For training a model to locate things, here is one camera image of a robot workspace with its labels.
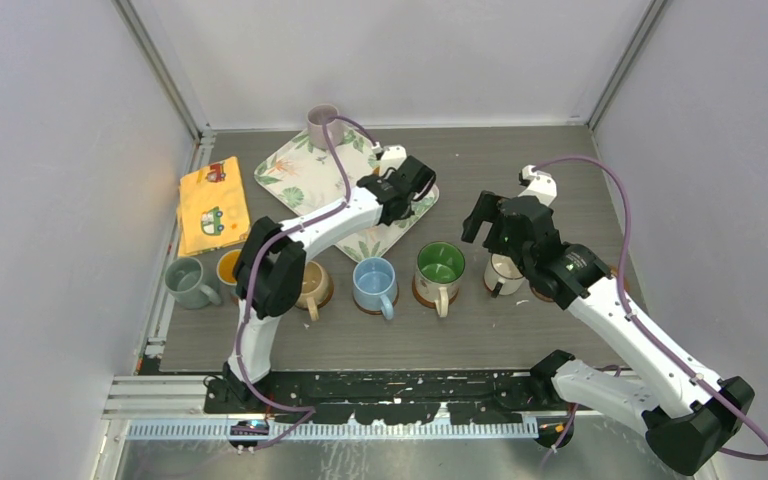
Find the white mug black handle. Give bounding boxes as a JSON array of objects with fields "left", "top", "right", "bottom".
[{"left": 483, "top": 254, "right": 525, "bottom": 298}]

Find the yellow printed cloth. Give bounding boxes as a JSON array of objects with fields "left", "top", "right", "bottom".
[{"left": 177, "top": 156, "right": 251, "bottom": 256}]

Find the green interior floral mug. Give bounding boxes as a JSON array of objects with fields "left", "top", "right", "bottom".
[{"left": 414, "top": 241, "right": 466, "bottom": 318}]

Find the brown wooden ringed coaster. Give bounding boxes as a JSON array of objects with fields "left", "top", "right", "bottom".
[{"left": 353, "top": 297, "right": 399, "bottom": 316}]

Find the light blue mug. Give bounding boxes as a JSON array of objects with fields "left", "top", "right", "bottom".
[{"left": 352, "top": 257, "right": 399, "bottom": 321}]

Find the lilac mug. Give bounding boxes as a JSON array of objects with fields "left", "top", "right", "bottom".
[{"left": 306, "top": 104, "right": 345, "bottom": 150}]

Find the leaf pattern serving tray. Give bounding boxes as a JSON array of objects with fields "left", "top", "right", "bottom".
[{"left": 254, "top": 127, "right": 439, "bottom": 262}]

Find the grey ceramic mug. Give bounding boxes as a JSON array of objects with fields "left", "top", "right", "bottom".
[{"left": 163, "top": 257, "right": 223, "bottom": 309}]

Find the orange interior blue mug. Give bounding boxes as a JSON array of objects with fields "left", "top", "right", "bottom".
[{"left": 216, "top": 249, "right": 241, "bottom": 292}]

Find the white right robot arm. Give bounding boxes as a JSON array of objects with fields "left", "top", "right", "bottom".
[{"left": 461, "top": 191, "right": 755, "bottom": 476}]

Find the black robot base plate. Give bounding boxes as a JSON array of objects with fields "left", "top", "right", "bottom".
[{"left": 203, "top": 370, "right": 571, "bottom": 425}]

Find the aluminium front rail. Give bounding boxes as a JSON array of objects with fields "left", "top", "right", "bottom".
[{"left": 103, "top": 373, "right": 569, "bottom": 446}]

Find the beige speckled ceramic mug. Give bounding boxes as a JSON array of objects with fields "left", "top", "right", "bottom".
[{"left": 295, "top": 261, "right": 334, "bottom": 322}]

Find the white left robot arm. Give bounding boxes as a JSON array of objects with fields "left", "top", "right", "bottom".
[{"left": 223, "top": 155, "right": 436, "bottom": 413}]

